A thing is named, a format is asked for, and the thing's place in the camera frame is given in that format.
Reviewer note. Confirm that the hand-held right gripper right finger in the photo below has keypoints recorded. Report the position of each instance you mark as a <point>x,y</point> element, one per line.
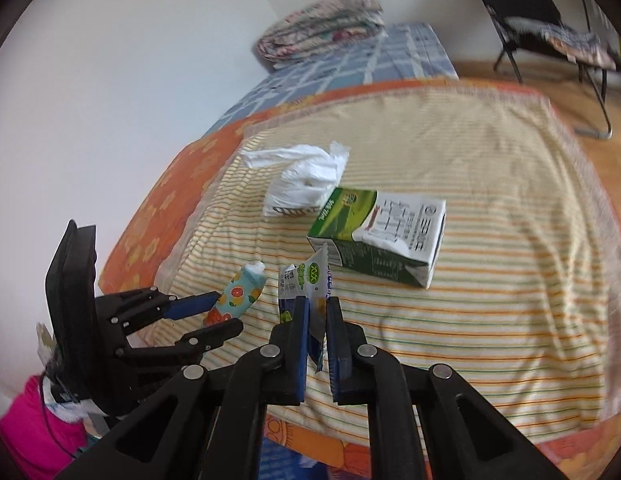
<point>334,350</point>

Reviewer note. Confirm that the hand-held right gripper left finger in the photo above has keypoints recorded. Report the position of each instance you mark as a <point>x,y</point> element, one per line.
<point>300,350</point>

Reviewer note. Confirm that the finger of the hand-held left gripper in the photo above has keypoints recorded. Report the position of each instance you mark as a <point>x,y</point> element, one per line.
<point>190,306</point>
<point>215,332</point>

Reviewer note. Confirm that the fruit print drink pouch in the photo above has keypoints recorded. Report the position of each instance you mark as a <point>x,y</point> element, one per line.
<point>238,295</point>

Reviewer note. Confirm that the green logo snack wrapper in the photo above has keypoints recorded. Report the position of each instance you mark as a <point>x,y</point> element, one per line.
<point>315,280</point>

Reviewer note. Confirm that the orange floral bed sheet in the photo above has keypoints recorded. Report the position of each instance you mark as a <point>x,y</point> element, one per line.
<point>155,220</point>

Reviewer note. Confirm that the magenta cloth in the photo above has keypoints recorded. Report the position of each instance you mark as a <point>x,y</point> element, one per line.
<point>30,430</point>

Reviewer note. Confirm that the green milk carton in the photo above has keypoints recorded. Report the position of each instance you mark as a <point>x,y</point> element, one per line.
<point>385,220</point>

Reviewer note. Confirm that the white plastic bag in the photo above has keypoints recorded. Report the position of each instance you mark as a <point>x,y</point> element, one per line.
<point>305,175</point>

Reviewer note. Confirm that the blue checkered bed sheet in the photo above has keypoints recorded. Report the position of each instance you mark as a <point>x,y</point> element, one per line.
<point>340,65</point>

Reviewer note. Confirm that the folded floral quilt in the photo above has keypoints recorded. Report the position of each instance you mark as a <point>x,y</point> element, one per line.
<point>320,25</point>

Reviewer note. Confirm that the dark striped garment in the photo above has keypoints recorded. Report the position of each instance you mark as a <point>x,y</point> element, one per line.
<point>565,37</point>

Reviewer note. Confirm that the pink garment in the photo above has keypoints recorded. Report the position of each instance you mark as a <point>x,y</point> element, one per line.
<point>598,60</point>

